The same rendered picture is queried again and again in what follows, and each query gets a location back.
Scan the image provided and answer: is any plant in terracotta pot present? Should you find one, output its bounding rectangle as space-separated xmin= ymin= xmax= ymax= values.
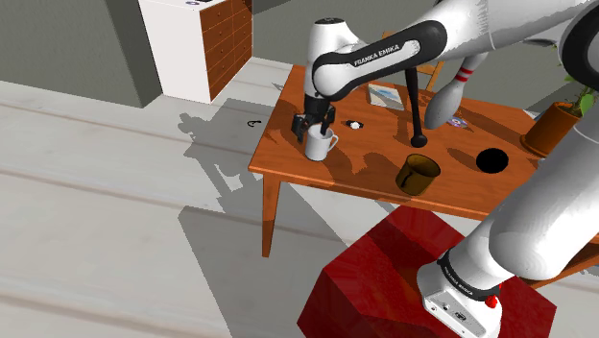
xmin=519 ymin=69 xmax=599 ymax=158

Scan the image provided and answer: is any olive brown mug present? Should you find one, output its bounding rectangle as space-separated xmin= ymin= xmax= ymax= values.
xmin=395 ymin=153 xmax=442 ymax=197

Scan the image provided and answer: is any black round disc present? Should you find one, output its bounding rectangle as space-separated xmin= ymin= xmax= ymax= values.
xmin=475 ymin=147 xmax=510 ymax=175

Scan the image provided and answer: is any wooden chair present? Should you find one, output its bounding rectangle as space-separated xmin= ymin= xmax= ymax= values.
xmin=381 ymin=30 xmax=445 ymax=93

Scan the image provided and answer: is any red robot stand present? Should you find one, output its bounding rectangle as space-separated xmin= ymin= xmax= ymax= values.
xmin=297 ymin=205 xmax=558 ymax=338

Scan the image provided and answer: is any black baseball bat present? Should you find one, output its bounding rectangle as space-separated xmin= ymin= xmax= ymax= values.
xmin=403 ymin=67 xmax=429 ymax=149

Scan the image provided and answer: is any white red-striped bowling pin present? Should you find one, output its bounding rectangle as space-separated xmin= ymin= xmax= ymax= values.
xmin=422 ymin=51 xmax=491 ymax=132

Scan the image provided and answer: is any white chest with wooden drawers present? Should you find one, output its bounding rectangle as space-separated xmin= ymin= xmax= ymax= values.
xmin=137 ymin=0 xmax=254 ymax=105

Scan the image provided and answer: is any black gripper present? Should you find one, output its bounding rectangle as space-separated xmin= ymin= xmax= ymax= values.
xmin=290 ymin=95 xmax=337 ymax=144

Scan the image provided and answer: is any wooden table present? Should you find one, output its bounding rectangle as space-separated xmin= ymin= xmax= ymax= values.
xmin=248 ymin=62 xmax=599 ymax=289

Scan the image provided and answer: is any white mug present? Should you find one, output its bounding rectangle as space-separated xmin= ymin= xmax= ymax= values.
xmin=303 ymin=123 xmax=340 ymax=162

